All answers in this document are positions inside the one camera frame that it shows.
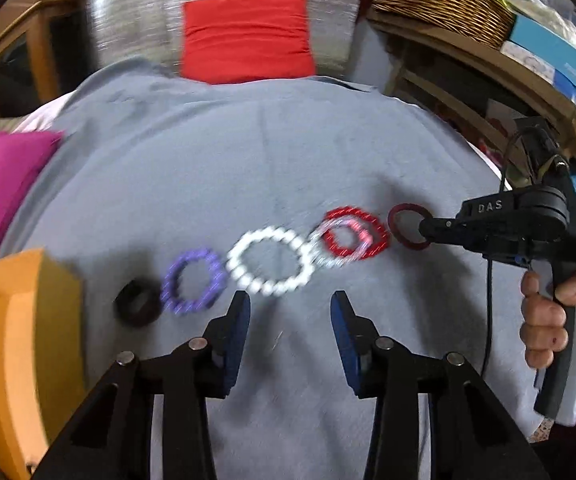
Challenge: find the dark red ring bracelet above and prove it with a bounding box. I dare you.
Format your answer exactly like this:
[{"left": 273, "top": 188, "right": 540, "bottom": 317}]
[{"left": 387, "top": 203, "right": 433, "bottom": 251}]

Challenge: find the black cable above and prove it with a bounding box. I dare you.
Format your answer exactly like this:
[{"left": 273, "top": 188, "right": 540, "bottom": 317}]
[{"left": 480, "top": 127, "right": 524, "bottom": 378}]

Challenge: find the person's right hand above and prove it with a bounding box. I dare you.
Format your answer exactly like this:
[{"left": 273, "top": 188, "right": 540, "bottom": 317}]
[{"left": 520, "top": 266, "right": 576, "bottom": 396}]

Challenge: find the wicker basket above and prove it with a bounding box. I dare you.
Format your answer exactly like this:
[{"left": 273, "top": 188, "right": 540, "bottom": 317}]
[{"left": 370, "top": 0, "right": 519, "bottom": 51}]

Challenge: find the black ring bracelet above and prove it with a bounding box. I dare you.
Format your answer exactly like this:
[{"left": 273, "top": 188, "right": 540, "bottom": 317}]
[{"left": 114, "top": 280, "right": 163, "bottom": 327}]

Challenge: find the wooden shelf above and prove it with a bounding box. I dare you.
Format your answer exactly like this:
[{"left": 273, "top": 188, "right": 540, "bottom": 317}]
[{"left": 365, "top": 7, "right": 576, "bottom": 178}]

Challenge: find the blue cardboard box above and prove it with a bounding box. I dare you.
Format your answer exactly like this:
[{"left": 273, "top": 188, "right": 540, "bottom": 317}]
[{"left": 508, "top": 10, "right": 576, "bottom": 123}]

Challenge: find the floral printed cloth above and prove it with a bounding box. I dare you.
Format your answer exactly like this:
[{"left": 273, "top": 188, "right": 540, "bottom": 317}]
[{"left": 528, "top": 414, "right": 555, "bottom": 443}]

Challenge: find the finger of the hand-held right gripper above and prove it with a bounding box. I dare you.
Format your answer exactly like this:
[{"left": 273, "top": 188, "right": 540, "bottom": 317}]
[{"left": 418, "top": 215, "right": 464, "bottom": 248}]

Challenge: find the wooden cabinet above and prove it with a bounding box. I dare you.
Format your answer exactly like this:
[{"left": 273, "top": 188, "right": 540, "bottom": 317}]
[{"left": 0, "top": 0, "right": 89, "bottom": 118}]

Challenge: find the silver foil sheet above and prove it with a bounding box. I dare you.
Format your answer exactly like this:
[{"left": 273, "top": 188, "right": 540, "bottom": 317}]
[{"left": 80, "top": 0, "right": 369, "bottom": 81}]

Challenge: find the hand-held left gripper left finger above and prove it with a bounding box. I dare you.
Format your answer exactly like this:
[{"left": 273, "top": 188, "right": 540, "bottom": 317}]
[{"left": 30, "top": 290, "right": 253, "bottom": 480}]

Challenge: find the orange jewelry box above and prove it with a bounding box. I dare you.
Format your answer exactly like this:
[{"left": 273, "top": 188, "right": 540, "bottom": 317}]
[{"left": 0, "top": 247, "right": 86, "bottom": 480}]

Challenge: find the red pillow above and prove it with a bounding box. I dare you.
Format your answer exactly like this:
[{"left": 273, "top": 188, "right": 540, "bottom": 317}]
[{"left": 180, "top": 0, "right": 316, "bottom": 86}]

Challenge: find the white bead bracelet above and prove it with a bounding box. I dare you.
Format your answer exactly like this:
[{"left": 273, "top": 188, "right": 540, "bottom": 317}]
[{"left": 226, "top": 226, "right": 315, "bottom": 296}]

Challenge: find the purple bead bracelet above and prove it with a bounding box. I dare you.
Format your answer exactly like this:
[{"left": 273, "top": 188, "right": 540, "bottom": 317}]
[{"left": 160, "top": 249, "right": 228, "bottom": 317}]

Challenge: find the pink clear bead bracelet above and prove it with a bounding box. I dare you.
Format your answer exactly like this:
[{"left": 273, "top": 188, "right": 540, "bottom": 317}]
[{"left": 309, "top": 215, "right": 374, "bottom": 268}]

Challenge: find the red bead bracelet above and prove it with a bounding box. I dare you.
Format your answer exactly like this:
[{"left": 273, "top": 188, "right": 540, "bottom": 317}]
[{"left": 321, "top": 206, "right": 390, "bottom": 261}]

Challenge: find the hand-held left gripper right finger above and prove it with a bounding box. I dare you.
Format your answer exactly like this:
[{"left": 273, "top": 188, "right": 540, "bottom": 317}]
[{"left": 330, "top": 290, "right": 551, "bottom": 480}]

